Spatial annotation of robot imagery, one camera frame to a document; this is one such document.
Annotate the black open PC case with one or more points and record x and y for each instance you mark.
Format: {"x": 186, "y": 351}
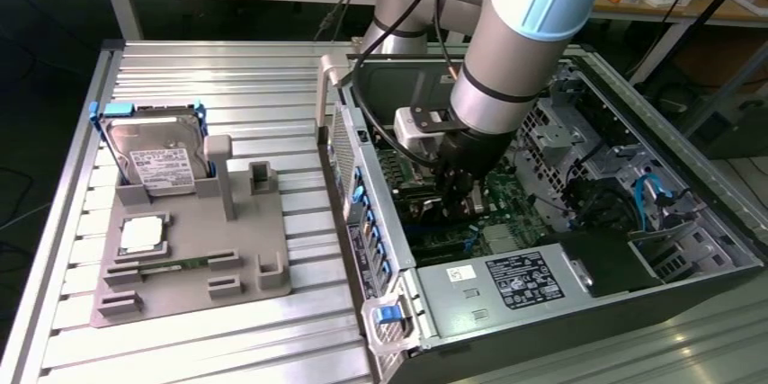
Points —
{"x": 689, "y": 307}

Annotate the black expansion slot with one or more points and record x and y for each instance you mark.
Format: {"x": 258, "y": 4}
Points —
{"x": 444, "y": 258}
{"x": 440, "y": 247}

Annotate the green motherboard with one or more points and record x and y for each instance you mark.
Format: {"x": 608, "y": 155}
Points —
{"x": 509, "y": 213}

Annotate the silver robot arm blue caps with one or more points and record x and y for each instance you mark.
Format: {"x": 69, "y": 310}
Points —
{"x": 509, "y": 65}

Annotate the grey parts rack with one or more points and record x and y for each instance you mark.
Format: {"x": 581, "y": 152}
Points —
{"x": 192, "y": 231}

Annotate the cluttered wooden desk grey frame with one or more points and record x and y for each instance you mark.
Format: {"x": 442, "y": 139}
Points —
{"x": 720, "y": 11}

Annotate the dark computer tower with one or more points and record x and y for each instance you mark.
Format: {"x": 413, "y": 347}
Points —
{"x": 737, "y": 132}

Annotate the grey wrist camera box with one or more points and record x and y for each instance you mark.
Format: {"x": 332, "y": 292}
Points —
{"x": 410, "y": 136}

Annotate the green RAM stick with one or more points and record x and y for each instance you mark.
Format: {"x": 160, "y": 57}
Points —
{"x": 173, "y": 264}

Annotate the silver CPU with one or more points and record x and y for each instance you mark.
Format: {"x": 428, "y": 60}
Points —
{"x": 144, "y": 235}

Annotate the blue case latch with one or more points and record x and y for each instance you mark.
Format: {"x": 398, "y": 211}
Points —
{"x": 386, "y": 315}

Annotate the black fan shroud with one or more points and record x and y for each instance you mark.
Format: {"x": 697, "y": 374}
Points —
{"x": 600, "y": 262}

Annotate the silver chipset heatsink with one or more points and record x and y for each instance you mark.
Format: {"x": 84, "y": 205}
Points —
{"x": 500, "y": 240}

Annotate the grey power supply unit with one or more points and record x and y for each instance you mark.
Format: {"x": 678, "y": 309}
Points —
{"x": 528, "y": 276}

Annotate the hard disk with blue bracket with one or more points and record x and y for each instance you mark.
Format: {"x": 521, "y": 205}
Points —
{"x": 156, "y": 159}

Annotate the empty metal disk bay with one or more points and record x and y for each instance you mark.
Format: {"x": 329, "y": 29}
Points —
{"x": 689, "y": 249}

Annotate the blue card retainer clips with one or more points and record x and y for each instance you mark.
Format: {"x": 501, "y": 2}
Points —
{"x": 374, "y": 231}

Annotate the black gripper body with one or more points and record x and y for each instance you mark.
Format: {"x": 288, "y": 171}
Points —
{"x": 473, "y": 152}

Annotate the perforated metal drive cage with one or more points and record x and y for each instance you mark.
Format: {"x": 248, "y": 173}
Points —
{"x": 564, "y": 141}

